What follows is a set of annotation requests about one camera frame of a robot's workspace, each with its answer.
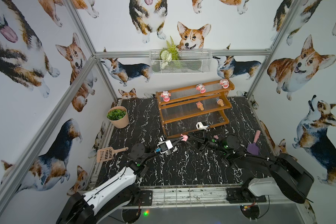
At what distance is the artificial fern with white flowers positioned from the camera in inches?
31.9

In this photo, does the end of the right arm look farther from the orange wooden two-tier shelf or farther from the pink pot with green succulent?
the pink pot with green succulent

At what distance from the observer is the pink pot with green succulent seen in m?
0.94

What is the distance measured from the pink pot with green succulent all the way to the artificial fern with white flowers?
43cm
